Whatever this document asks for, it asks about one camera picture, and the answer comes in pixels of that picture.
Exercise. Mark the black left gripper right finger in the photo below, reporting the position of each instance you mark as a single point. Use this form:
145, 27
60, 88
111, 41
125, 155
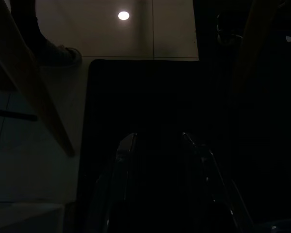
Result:
203, 165

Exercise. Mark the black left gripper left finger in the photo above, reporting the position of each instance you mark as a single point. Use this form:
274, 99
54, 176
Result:
126, 155

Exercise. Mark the black floor mat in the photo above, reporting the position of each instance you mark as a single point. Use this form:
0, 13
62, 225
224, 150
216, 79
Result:
148, 97

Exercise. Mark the wooden table leg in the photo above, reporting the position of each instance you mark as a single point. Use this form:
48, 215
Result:
38, 97

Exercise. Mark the grey sneaker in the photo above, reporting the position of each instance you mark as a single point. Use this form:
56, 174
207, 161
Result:
63, 57

